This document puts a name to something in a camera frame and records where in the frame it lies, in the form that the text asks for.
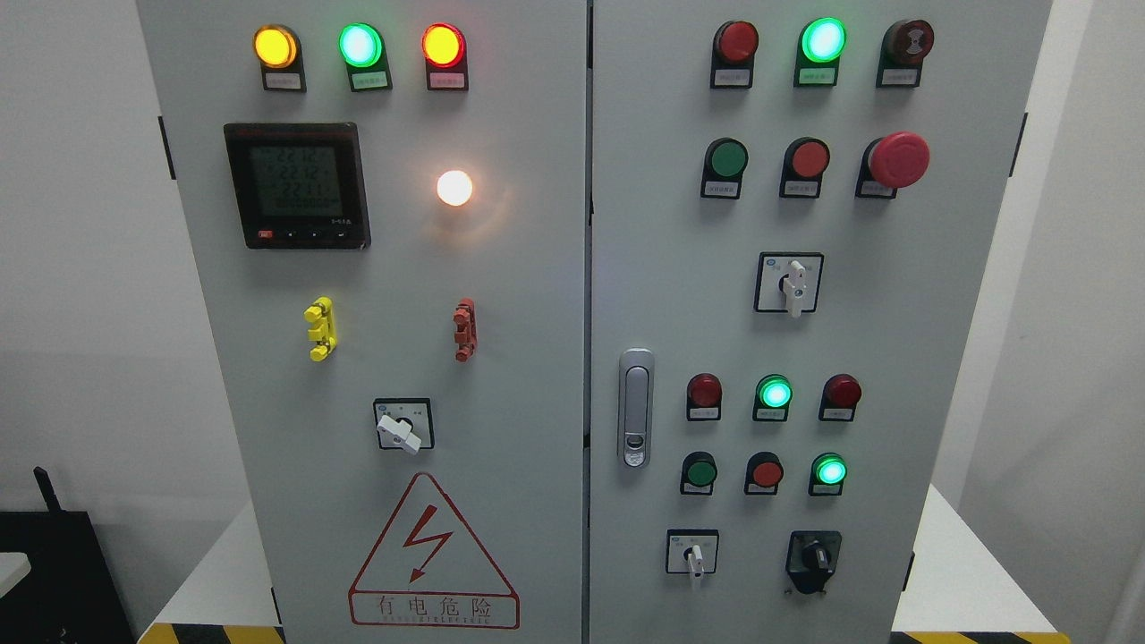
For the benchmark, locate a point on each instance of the dark red indicator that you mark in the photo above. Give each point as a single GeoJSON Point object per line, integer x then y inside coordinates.
{"type": "Point", "coordinates": [703, 398]}
{"type": "Point", "coordinates": [733, 55]}
{"type": "Point", "coordinates": [839, 398]}

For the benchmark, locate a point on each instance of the red lit indicator light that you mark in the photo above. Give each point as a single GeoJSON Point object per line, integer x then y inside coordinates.
{"type": "Point", "coordinates": [445, 52]}

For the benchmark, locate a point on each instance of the red electrical hazard sign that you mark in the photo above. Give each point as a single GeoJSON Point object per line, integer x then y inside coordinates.
{"type": "Point", "coordinates": [428, 568]}

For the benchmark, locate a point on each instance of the black box with antenna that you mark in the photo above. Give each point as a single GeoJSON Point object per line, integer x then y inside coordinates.
{"type": "Point", "coordinates": [68, 596]}

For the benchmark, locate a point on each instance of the dark red indicator middle right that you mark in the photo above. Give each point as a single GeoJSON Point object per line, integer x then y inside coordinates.
{"type": "Point", "coordinates": [839, 398]}

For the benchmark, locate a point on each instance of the red terminal connector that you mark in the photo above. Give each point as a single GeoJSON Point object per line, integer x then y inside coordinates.
{"type": "Point", "coordinates": [465, 337]}

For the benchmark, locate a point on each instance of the grey cabinet door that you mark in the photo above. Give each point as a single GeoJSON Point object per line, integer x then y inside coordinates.
{"type": "Point", "coordinates": [508, 423]}
{"type": "Point", "coordinates": [676, 273]}

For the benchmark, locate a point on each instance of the silver handle lock plate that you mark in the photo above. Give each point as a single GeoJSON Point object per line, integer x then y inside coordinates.
{"type": "Point", "coordinates": [634, 357]}

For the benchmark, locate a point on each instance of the green push button upper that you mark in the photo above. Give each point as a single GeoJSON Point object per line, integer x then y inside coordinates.
{"type": "Point", "coordinates": [723, 167]}

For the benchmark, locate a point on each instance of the red push button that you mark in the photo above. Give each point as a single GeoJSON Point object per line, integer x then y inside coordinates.
{"type": "Point", "coordinates": [806, 160]}
{"type": "Point", "coordinates": [763, 474]}

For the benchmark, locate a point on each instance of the green lit button lower right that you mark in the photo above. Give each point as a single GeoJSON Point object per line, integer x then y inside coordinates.
{"type": "Point", "coordinates": [827, 476]}

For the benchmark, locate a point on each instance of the green indicator light top left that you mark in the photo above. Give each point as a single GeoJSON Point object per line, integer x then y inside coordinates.
{"type": "Point", "coordinates": [364, 53]}

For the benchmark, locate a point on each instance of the dark buzzer unit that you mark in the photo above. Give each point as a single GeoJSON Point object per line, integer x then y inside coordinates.
{"type": "Point", "coordinates": [904, 47]}

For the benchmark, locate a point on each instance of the dark red indicator middle left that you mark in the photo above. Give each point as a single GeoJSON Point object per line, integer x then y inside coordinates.
{"type": "Point", "coordinates": [703, 398]}

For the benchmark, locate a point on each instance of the silver door handle lever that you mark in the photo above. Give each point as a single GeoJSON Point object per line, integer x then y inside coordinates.
{"type": "Point", "coordinates": [635, 407]}

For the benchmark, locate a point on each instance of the green push button lower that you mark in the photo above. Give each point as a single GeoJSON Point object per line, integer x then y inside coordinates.
{"type": "Point", "coordinates": [699, 471]}

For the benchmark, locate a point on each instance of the black digital power meter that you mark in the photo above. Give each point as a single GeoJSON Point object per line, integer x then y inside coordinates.
{"type": "Point", "coordinates": [299, 185]}

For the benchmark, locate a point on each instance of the green lit indicator middle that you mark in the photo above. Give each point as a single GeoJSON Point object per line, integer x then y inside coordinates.
{"type": "Point", "coordinates": [773, 396]}

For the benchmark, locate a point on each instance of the white lit indicator lamp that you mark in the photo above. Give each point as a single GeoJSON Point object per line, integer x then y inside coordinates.
{"type": "Point", "coordinates": [454, 188]}

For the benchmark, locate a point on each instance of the yellow terminal connector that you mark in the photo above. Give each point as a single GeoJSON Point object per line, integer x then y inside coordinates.
{"type": "Point", "coordinates": [322, 333]}

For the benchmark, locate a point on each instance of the green push button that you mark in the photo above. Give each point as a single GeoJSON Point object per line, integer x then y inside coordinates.
{"type": "Point", "coordinates": [699, 471]}
{"type": "Point", "coordinates": [723, 167]}

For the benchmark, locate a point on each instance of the red emergency stop button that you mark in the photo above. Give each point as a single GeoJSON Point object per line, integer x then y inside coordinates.
{"type": "Point", "coordinates": [890, 163]}

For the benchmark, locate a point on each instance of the white left rotary switch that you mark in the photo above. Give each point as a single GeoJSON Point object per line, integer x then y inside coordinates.
{"type": "Point", "coordinates": [404, 424]}

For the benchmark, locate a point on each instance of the white upper rotary switch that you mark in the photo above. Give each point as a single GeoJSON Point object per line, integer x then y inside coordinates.
{"type": "Point", "coordinates": [788, 283]}

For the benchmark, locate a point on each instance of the yellow indicator light top left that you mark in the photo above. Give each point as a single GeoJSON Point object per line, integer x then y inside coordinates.
{"type": "Point", "coordinates": [279, 53]}

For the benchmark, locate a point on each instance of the red push button lower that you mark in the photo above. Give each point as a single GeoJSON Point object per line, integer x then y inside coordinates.
{"type": "Point", "coordinates": [763, 474]}

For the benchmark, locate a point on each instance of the green lit indicator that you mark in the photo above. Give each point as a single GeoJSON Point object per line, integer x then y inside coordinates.
{"type": "Point", "coordinates": [773, 396]}
{"type": "Point", "coordinates": [818, 53]}

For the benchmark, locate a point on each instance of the green lit indicator top right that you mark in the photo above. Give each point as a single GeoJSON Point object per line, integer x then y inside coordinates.
{"type": "Point", "coordinates": [818, 53]}

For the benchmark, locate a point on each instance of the black rotary knob switch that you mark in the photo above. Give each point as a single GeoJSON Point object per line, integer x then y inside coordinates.
{"type": "Point", "coordinates": [811, 559]}

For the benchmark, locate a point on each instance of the dark red indicator top right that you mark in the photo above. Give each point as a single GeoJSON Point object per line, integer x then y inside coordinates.
{"type": "Point", "coordinates": [733, 55]}

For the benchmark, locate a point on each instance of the red push button upper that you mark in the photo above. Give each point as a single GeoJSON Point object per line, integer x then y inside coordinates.
{"type": "Point", "coordinates": [806, 160]}

